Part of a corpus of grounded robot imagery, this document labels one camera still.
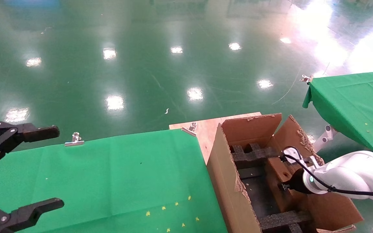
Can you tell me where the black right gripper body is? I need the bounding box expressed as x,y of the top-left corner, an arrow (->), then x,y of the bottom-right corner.
277,168 -> 311,195

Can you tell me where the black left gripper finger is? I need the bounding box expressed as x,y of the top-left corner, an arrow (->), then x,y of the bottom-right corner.
0,198 -> 64,233
0,121 -> 60,168

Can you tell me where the cardboard box with hole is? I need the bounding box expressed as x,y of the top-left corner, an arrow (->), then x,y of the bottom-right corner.
266,157 -> 307,212

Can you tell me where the large open cardboard carton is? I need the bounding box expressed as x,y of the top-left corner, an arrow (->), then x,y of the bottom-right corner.
206,113 -> 364,233

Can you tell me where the black foam insert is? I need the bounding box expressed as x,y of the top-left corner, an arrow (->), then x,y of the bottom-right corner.
258,210 -> 315,233
229,142 -> 284,169

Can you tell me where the green tablecloth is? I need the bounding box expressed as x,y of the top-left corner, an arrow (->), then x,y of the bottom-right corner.
0,129 -> 228,233
302,70 -> 373,156

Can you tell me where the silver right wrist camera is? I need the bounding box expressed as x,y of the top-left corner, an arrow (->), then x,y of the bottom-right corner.
282,146 -> 314,166

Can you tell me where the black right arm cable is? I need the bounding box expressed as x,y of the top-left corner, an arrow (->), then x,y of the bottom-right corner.
282,155 -> 373,198

